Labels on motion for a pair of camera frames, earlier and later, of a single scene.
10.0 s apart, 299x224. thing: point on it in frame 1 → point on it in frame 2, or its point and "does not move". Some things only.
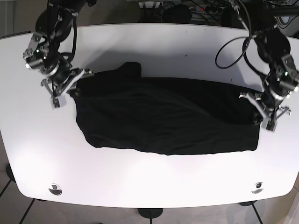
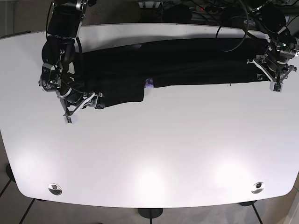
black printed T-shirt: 117,109 → 119,73
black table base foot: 150,213 does not move
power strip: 207,9 does not move
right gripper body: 268,102 → 275,63
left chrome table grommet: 56,190 does not move
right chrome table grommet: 258,188 does not move
